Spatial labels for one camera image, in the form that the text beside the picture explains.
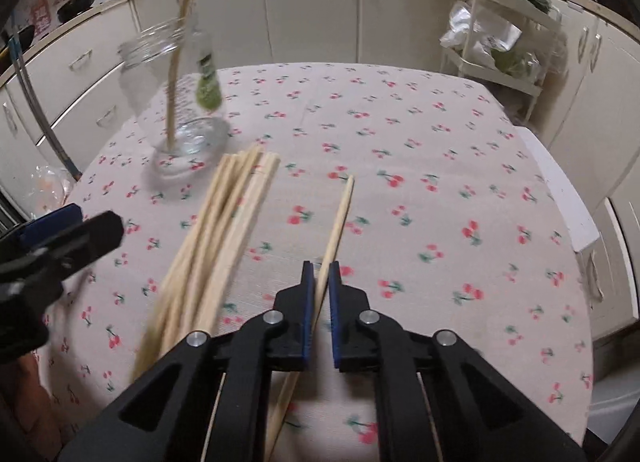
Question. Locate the red patterned wall stickers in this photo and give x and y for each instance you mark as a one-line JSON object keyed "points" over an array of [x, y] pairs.
{"points": [[41, 16]]}

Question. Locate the white storage cart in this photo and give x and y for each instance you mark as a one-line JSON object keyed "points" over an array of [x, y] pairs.
{"points": [[525, 16]]}

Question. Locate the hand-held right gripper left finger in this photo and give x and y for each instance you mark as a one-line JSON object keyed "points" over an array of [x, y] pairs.
{"points": [[307, 314]]}

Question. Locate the black pan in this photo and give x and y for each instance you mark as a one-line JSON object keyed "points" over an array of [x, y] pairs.
{"points": [[20, 44], [77, 4]]}

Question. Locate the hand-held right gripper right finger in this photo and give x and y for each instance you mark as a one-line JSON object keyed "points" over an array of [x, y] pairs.
{"points": [[336, 317]]}

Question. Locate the metal pole blue grip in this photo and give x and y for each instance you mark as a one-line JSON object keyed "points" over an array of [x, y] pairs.
{"points": [[37, 106]]}

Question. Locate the cherry print tablecloth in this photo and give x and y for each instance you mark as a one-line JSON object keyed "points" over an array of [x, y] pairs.
{"points": [[425, 202]]}

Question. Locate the white chair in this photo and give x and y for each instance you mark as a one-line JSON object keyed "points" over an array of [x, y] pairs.
{"points": [[560, 192]]}

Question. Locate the bundle of wooden chopsticks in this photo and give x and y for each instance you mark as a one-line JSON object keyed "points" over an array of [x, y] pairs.
{"points": [[220, 222]]}

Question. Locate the cream door cabinet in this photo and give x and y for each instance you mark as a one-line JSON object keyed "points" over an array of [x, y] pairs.
{"points": [[310, 6], [595, 91]]}

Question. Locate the wooden chopstick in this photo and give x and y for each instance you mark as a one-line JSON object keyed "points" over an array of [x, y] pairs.
{"points": [[340, 214], [186, 6]]}

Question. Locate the clear plastic bag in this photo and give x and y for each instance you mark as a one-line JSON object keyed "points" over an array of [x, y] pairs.
{"points": [[50, 184]]}

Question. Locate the green produce bag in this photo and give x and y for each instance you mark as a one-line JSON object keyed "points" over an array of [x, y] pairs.
{"points": [[515, 60]]}

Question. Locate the white plastic bag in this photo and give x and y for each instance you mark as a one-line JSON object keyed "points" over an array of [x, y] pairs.
{"points": [[475, 31]]}

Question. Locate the clear glass jar green label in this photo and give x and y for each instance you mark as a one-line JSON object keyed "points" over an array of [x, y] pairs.
{"points": [[145, 86]]}

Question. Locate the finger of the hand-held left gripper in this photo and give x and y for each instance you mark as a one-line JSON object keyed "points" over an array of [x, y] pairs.
{"points": [[52, 224], [97, 237]]}

